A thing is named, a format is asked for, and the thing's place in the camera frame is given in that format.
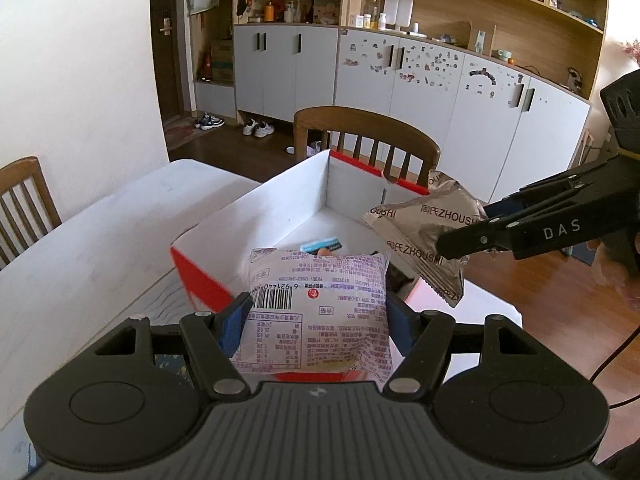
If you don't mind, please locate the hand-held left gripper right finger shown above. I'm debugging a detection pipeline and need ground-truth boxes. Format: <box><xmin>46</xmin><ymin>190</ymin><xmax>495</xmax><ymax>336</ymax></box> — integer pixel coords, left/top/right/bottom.
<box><xmin>382</xmin><ymin>291</ymin><xmax>543</xmax><ymax>396</ymax></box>

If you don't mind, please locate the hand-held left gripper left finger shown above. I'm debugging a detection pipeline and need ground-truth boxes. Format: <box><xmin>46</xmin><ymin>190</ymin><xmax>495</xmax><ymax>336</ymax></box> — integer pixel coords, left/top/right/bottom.
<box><xmin>95</xmin><ymin>292</ymin><xmax>256</xmax><ymax>396</ymax></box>

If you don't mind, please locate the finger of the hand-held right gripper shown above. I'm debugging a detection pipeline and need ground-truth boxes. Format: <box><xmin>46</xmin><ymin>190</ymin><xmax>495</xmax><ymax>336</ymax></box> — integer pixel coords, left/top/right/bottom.
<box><xmin>480</xmin><ymin>156</ymin><xmax>626</xmax><ymax>223</ymax></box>
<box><xmin>435</xmin><ymin>214</ymin><xmax>521</xmax><ymax>260</ymax></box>

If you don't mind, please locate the silver foil snack packet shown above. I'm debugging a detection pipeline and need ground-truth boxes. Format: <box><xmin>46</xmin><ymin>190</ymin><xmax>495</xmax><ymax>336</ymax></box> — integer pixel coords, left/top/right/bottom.
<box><xmin>363</xmin><ymin>170</ymin><xmax>488</xmax><ymax>309</ymax></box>

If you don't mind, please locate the pink bread packet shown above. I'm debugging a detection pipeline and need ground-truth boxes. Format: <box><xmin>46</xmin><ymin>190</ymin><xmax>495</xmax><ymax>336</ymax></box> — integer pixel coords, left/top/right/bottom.
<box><xmin>231</xmin><ymin>247</ymin><xmax>392</xmax><ymax>376</ymax></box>

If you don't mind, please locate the white blue sausage packet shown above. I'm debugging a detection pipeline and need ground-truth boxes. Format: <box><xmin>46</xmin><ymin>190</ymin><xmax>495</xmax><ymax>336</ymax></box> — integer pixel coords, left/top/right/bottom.
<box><xmin>300</xmin><ymin>237</ymin><xmax>344</xmax><ymax>256</ymax></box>

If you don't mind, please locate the red cardboard shoe box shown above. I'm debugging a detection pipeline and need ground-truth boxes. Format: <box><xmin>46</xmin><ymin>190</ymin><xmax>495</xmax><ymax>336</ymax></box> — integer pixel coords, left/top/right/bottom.
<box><xmin>170</xmin><ymin>149</ymin><xmax>436</xmax><ymax>386</ymax></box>

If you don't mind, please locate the person's right hand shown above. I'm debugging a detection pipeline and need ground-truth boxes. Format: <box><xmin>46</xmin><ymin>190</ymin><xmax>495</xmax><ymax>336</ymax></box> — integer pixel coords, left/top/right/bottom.
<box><xmin>595</xmin><ymin>237</ymin><xmax>640</xmax><ymax>311</ymax></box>

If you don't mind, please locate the dark blue speckled mat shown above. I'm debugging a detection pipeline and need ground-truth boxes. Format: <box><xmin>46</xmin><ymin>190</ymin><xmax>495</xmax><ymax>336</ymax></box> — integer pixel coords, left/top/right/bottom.
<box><xmin>152</xmin><ymin>354</ymin><xmax>195</xmax><ymax>390</ymax></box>

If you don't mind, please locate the white marble desk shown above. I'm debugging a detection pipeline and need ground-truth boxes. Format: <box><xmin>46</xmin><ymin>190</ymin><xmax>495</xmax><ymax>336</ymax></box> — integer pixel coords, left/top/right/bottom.
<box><xmin>0</xmin><ymin>159</ymin><xmax>523</xmax><ymax>441</ymax></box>

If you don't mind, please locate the brown wooden chair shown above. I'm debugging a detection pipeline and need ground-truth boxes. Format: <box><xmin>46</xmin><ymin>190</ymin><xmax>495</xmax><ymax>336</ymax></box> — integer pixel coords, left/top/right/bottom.
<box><xmin>294</xmin><ymin>106</ymin><xmax>442</xmax><ymax>186</ymax></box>
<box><xmin>0</xmin><ymin>156</ymin><xmax>63</xmax><ymax>271</ymax></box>

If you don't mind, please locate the red patterned door rug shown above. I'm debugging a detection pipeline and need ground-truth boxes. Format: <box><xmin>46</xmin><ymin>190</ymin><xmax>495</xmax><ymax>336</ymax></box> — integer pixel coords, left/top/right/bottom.
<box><xmin>165</xmin><ymin>122</ymin><xmax>201</xmax><ymax>153</ymax></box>

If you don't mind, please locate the dark wooden door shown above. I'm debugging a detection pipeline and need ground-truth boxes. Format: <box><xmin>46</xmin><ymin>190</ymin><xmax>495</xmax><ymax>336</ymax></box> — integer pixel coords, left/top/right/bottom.
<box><xmin>150</xmin><ymin>0</ymin><xmax>193</xmax><ymax>126</ymax></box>

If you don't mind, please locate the white wooden wall cabinet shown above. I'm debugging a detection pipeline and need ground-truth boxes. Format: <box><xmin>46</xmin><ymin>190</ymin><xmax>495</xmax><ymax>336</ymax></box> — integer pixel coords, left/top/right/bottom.
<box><xmin>192</xmin><ymin>0</ymin><xmax>608</xmax><ymax>241</ymax></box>

